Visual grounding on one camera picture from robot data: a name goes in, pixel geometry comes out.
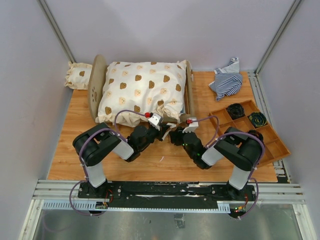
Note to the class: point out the large bear print cushion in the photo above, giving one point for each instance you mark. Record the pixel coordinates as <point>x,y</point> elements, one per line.
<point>133,89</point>

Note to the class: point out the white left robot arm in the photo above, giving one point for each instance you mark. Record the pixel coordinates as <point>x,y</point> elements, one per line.
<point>93,146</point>

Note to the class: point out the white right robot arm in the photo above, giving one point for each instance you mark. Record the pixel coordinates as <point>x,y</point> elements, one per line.
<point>243,149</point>

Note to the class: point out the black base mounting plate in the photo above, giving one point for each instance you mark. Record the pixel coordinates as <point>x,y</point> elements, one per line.
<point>177,193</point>

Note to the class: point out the wooden compartment tray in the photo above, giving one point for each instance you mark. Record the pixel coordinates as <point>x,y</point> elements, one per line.
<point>275,149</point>

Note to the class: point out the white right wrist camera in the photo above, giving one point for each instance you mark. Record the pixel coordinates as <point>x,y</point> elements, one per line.
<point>192,125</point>

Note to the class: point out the black orange rolled fabric item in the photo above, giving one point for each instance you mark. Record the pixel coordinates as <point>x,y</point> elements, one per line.
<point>257,134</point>

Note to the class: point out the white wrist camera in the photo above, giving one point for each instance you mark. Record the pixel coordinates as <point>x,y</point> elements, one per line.
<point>155,120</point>
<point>192,125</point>

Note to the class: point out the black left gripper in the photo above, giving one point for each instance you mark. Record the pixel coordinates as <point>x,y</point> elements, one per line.
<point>163,128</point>

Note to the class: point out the right aluminium frame post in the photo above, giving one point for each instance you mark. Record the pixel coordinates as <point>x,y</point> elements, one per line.
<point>293,9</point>

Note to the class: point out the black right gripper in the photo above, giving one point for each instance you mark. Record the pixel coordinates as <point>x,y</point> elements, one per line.
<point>175,135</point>

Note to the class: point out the blue yellow rolled fabric item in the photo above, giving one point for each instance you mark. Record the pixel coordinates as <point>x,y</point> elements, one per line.
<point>257,119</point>

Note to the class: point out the blue striped cloth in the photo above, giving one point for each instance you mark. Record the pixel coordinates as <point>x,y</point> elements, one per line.
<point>227,80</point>

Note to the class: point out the left aluminium frame post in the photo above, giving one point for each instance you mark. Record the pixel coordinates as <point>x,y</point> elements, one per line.
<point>56,29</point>

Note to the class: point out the small bear print pillow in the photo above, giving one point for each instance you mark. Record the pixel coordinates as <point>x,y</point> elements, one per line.
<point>78,76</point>

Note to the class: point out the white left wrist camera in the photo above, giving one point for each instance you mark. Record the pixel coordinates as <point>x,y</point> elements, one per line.
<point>155,120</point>

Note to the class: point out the wooden striped pet bed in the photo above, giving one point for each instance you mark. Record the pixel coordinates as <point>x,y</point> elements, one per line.
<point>98,78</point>

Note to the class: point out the grey slotted cable duct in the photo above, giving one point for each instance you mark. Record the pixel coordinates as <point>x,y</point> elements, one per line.
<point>130,206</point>

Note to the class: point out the aluminium frame post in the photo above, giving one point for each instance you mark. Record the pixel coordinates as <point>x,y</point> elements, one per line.
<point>293,9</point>
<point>56,29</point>

